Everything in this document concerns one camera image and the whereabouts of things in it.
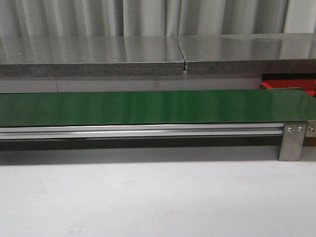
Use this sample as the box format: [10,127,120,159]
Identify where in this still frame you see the left grey stone slab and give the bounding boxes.
[0,36,184,77]

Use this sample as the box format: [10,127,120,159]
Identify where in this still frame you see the grey stone slab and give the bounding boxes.
[0,36,184,77]
[178,33,316,75]

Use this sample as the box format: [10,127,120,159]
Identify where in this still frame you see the right grey stone slab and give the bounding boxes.
[178,33,316,75]

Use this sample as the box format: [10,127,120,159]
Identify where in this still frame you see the green conveyor belt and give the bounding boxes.
[0,89,316,127]

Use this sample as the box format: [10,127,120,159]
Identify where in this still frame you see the red plastic bin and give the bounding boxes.
[261,73,316,98]

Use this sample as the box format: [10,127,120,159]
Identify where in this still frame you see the grey curtain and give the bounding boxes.
[0,0,316,37]

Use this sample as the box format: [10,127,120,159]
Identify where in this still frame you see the aluminium conveyor frame rail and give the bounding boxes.
[0,123,284,140]

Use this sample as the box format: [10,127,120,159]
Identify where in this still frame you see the steel conveyor support bracket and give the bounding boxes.
[278,123,307,161]

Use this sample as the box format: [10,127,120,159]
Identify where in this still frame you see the steel end bracket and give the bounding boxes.
[306,120,316,137]

